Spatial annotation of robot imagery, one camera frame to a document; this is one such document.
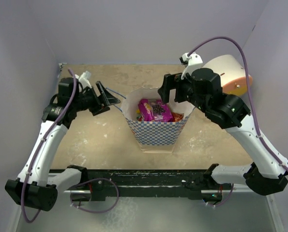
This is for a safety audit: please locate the orange red snack packet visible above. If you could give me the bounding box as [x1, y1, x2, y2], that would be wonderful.
[171, 112, 184, 122]

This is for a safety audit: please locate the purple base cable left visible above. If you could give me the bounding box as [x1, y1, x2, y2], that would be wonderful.
[69, 177, 120, 214]

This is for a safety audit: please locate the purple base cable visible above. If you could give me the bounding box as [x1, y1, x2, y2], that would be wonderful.
[204, 182, 235, 208]
[69, 177, 120, 214]

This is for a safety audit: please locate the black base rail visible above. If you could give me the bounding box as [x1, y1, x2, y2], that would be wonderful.
[50, 165, 233, 203]

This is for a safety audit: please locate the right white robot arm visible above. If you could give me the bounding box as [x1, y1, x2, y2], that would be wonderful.
[158, 68, 288, 196]

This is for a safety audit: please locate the yellow candy snack packet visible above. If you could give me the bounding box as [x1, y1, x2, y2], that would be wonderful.
[136, 109, 144, 121]

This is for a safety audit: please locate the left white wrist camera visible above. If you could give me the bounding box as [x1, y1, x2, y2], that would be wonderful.
[75, 71, 92, 89]

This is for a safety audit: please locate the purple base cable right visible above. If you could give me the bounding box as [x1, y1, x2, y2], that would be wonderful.
[204, 182, 235, 208]

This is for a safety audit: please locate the beige and orange cylinder device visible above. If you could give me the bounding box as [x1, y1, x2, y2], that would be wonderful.
[203, 55, 247, 96]

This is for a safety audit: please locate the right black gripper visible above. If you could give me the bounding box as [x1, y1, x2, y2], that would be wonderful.
[158, 72, 209, 113]

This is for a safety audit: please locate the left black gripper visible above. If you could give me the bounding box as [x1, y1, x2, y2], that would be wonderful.
[72, 81, 120, 116]

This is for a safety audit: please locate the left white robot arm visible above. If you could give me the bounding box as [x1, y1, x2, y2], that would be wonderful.
[5, 77, 120, 211]

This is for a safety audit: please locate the magenta snack packet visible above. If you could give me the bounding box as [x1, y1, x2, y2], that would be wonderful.
[138, 99, 173, 122]

